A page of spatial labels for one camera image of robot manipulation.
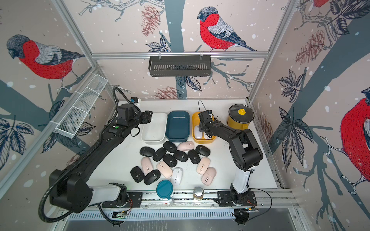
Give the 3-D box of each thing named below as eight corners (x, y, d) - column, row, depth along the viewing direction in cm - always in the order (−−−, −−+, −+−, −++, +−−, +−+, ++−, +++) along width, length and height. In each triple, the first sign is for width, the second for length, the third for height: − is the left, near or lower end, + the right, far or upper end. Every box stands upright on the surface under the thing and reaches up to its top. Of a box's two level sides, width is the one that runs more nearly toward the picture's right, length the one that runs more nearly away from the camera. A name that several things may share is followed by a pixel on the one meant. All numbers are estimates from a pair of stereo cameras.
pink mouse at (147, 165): (144, 174, 84) (143, 173, 81) (141, 160, 89) (140, 158, 87) (154, 170, 85) (153, 169, 83) (150, 156, 91) (149, 155, 88)
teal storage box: (164, 142, 97) (163, 138, 93) (167, 115, 111) (166, 110, 108) (190, 142, 97) (190, 138, 93) (189, 114, 111) (190, 110, 107)
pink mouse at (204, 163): (195, 172, 84) (195, 171, 82) (201, 156, 91) (201, 154, 89) (204, 177, 83) (205, 176, 81) (210, 160, 89) (211, 158, 87)
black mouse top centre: (162, 147, 94) (161, 145, 93) (167, 140, 97) (166, 139, 96) (173, 154, 91) (172, 152, 90) (178, 147, 94) (177, 146, 93)
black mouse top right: (194, 151, 93) (194, 150, 91) (197, 145, 95) (197, 143, 94) (208, 157, 90) (209, 156, 88) (211, 151, 93) (211, 149, 91)
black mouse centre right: (173, 157, 90) (172, 155, 88) (177, 150, 93) (176, 148, 91) (185, 163, 88) (185, 162, 86) (189, 156, 91) (189, 155, 89)
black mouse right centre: (194, 166, 87) (194, 164, 85) (186, 153, 92) (186, 151, 90) (201, 161, 89) (202, 160, 87) (194, 149, 94) (194, 147, 92)
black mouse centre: (161, 161, 89) (160, 160, 87) (167, 153, 92) (166, 151, 90) (173, 169, 86) (173, 167, 84) (178, 160, 89) (178, 158, 87)
